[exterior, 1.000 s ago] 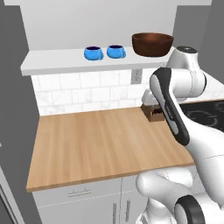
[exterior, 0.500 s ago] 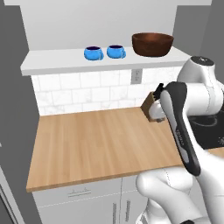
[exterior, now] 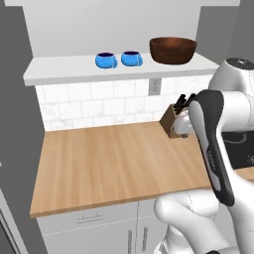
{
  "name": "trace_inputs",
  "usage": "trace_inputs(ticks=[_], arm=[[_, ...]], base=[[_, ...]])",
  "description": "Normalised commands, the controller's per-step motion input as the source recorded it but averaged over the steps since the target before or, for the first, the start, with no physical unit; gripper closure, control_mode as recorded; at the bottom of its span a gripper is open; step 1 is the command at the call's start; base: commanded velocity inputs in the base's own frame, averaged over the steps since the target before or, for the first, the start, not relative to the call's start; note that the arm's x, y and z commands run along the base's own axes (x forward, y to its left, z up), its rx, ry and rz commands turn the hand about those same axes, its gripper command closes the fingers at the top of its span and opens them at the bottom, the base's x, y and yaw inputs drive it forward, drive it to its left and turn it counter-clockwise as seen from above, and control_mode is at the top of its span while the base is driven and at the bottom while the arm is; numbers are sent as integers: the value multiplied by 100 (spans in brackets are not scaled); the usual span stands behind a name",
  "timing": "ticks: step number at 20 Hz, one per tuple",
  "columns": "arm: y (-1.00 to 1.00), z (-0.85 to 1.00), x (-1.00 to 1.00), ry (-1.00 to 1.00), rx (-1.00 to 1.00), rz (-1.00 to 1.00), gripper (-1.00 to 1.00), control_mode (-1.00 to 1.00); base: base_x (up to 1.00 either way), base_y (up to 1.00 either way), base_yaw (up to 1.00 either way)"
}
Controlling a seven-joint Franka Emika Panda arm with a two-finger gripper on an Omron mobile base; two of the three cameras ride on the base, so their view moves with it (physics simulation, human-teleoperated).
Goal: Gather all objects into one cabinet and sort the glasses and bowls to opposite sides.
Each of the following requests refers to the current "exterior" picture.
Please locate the grey open cabinet door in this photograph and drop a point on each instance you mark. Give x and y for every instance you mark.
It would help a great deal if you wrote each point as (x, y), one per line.
(228, 29)

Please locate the white cupboard door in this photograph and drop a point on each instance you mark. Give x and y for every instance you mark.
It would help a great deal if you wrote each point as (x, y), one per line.
(86, 241)
(150, 231)

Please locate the blue cup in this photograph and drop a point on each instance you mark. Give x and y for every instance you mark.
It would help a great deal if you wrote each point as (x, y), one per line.
(130, 59)
(105, 61)

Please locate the white open cabinet shelf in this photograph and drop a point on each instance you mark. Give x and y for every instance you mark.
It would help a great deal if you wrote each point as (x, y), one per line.
(82, 71)

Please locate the white drawer front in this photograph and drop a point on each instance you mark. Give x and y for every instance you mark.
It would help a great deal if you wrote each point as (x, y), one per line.
(66, 220)

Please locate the wooden knife block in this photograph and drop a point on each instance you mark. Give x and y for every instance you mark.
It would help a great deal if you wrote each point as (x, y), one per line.
(168, 119)

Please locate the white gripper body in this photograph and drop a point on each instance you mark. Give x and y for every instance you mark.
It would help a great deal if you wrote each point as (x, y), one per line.
(183, 124)

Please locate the black hob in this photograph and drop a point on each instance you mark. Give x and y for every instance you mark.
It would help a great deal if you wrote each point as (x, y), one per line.
(239, 149)

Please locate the brown wooden bowl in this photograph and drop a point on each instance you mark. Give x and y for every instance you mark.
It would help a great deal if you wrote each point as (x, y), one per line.
(172, 51)

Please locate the wooden worktop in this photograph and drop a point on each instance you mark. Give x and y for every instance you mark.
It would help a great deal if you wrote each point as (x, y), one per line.
(115, 165)

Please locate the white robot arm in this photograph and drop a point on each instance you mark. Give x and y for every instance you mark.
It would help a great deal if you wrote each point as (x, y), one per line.
(201, 218)

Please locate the grey tall side panel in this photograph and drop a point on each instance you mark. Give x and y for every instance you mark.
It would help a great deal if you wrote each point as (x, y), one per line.
(18, 132)

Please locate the grey wall outlet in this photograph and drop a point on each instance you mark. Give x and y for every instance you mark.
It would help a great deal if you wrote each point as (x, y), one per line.
(154, 86)

